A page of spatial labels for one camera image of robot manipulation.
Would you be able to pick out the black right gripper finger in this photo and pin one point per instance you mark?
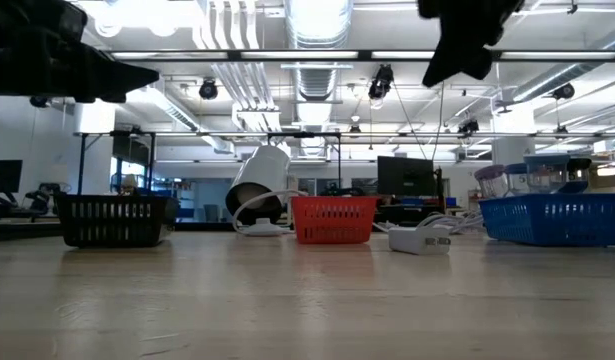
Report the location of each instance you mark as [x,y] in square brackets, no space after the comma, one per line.
[479,65]
[447,57]

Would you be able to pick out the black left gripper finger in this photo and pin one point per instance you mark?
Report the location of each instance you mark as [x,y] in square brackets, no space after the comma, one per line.
[102,98]
[122,75]

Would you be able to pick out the purple hourglass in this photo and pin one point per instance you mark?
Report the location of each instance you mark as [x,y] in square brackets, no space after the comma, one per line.
[492,180]

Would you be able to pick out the white cube wall charger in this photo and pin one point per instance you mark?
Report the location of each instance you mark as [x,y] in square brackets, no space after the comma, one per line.
[414,240]

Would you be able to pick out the black ceiling spotlight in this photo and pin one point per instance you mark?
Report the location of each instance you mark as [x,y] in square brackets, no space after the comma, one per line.
[564,91]
[208,89]
[39,102]
[382,80]
[468,126]

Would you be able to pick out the person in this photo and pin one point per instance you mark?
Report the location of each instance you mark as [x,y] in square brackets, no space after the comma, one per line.
[129,184]

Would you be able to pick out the black computer monitor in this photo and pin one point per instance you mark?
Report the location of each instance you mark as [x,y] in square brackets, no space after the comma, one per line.
[404,175]
[4,175]

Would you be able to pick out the black plastic basket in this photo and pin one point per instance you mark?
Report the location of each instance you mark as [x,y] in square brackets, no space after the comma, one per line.
[112,237]

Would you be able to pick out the white desk lamp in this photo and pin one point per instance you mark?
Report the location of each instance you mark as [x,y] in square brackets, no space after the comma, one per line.
[262,172]

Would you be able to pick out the blue plastic basket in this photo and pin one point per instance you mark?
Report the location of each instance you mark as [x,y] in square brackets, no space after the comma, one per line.
[552,222]

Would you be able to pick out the red plastic basket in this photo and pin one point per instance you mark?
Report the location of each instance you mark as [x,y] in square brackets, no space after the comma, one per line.
[334,220]

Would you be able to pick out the black background frame structure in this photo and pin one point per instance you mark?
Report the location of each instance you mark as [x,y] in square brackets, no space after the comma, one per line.
[212,134]

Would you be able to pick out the black overhead frame bar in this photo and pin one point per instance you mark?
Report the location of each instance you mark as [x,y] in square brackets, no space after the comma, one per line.
[307,55]

